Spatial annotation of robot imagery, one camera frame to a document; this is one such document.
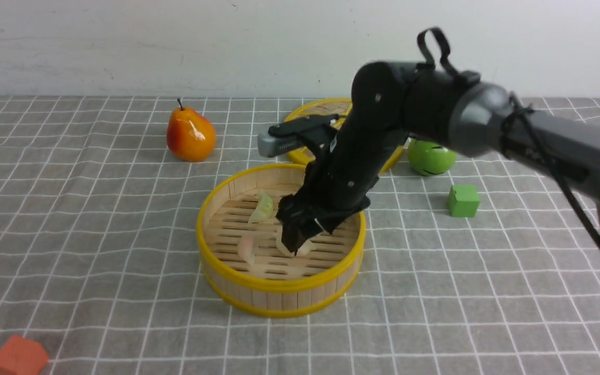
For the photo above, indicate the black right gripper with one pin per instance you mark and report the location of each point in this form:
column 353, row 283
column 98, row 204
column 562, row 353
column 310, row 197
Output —
column 336, row 183

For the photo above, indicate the cream dumpling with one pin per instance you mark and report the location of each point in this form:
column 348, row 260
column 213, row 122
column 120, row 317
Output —
column 305, row 249
column 279, row 244

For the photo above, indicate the pale green dumpling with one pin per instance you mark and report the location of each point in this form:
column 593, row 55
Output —
column 264, row 209

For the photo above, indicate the pale pink dumpling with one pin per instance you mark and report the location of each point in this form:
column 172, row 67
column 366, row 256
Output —
column 247, row 248

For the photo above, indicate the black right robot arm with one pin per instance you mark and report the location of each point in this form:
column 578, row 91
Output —
column 394, row 101

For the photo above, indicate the yellow-rimmed bamboo steamer tray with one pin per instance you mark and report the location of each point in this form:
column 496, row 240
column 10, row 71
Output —
column 276, row 286

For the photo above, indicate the yellow-rimmed bamboo steamer lid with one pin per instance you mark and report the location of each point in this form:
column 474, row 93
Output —
column 341, row 106

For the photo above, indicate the orange foam cube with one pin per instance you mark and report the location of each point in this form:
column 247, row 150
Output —
column 22, row 356

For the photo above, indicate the orange red toy pear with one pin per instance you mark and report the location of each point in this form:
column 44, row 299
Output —
column 190, row 136

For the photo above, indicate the grey checked tablecloth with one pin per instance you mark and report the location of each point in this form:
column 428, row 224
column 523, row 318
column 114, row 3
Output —
column 99, row 261

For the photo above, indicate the green toy watermelon ball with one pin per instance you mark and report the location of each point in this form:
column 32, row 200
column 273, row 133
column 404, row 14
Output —
column 430, row 159

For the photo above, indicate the green foam cube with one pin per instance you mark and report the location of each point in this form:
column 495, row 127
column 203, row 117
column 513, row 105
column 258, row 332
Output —
column 463, row 201

